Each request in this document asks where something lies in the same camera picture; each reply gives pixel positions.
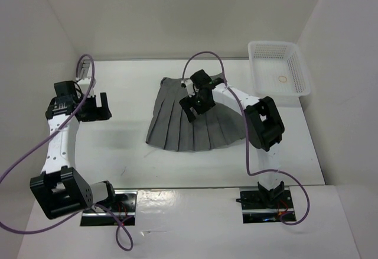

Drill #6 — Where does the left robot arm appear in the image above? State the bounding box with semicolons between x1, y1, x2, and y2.
30;77;118;219

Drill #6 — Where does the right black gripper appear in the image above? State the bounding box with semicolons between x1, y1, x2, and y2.
180;89;216;122

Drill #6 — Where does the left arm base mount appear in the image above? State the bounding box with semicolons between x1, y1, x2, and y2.
80;189;138;227

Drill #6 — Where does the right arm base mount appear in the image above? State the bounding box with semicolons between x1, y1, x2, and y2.
236;187;296;224

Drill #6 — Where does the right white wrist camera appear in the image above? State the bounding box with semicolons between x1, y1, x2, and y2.
180;79;195;97

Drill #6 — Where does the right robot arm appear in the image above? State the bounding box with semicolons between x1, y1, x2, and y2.
180;70;285;208

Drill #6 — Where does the grey pleated skirt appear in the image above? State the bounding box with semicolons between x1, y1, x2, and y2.
146;77;245;152

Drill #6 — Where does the white plastic basket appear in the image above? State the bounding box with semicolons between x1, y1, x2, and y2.
247;41;311;98

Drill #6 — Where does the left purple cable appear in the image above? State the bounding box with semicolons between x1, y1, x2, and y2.
0;53;133;251

